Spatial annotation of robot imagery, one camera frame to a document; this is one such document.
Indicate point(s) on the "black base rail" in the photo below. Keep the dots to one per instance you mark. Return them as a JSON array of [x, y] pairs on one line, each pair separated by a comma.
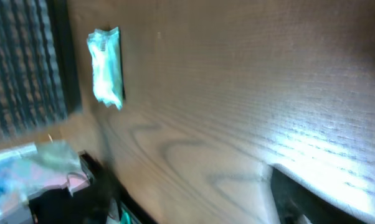
[[102, 175]]

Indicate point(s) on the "grey plastic mesh basket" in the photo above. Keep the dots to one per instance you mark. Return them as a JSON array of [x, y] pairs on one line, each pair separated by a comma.
[[38, 73]]

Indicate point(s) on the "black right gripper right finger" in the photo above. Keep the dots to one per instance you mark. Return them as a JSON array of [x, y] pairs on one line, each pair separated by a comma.
[[295, 203]]

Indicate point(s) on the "red snack packet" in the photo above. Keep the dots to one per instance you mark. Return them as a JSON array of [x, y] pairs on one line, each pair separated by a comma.
[[29, 170]]

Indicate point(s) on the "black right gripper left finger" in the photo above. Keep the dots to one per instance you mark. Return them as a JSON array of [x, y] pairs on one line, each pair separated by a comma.
[[59, 206]]

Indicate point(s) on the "teal packet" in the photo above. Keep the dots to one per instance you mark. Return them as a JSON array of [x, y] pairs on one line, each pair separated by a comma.
[[105, 50]]

